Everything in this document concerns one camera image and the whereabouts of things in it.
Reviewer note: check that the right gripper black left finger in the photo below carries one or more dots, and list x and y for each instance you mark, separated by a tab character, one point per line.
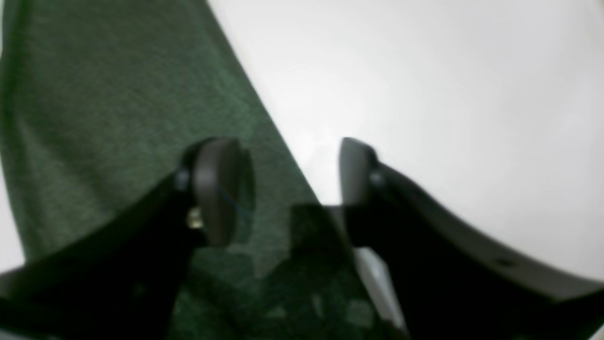
121	281

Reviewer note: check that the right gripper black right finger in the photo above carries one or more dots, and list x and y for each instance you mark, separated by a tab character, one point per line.
451	281

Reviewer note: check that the green long-sleeve T-shirt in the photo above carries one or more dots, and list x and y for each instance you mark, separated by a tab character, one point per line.
99	100

